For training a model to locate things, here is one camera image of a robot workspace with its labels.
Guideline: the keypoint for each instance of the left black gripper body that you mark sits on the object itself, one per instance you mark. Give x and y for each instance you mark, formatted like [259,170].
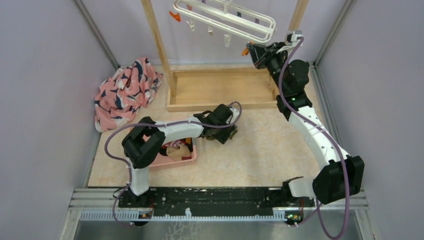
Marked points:
[221,135]

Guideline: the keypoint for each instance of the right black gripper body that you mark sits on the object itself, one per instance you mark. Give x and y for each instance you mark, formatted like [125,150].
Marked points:
[273,62]

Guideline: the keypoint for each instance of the orange clothes clip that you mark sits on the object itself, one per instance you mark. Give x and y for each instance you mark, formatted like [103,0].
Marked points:
[245,50]

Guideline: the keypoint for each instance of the green striped sock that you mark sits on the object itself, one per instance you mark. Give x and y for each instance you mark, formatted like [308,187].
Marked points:
[223,135]

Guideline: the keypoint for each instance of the wooden hanger stand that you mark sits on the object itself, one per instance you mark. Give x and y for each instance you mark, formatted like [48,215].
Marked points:
[203,88]

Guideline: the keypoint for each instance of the white plastic clip hanger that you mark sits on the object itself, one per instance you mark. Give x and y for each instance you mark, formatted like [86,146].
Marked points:
[225,15]

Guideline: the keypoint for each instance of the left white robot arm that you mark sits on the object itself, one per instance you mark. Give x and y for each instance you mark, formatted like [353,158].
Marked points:
[143,143]

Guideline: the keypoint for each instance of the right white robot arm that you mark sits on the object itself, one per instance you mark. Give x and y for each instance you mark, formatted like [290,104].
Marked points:
[340,174]

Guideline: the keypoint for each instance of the argyle patterned sock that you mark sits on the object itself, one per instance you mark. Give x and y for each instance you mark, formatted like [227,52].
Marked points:
[188,142]

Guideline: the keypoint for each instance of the beige purple sock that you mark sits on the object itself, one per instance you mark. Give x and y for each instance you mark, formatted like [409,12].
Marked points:
[175,151]

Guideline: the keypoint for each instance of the pink plastic basket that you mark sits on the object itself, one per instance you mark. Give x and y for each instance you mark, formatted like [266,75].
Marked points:
[162,162]

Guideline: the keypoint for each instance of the pink patterned cloth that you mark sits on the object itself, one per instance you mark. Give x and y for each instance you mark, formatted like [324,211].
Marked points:
[122,95]

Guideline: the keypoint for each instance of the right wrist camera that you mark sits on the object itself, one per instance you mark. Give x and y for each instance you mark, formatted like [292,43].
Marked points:
[293,40]

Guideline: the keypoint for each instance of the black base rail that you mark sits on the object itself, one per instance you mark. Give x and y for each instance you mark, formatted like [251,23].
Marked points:
[191,204]

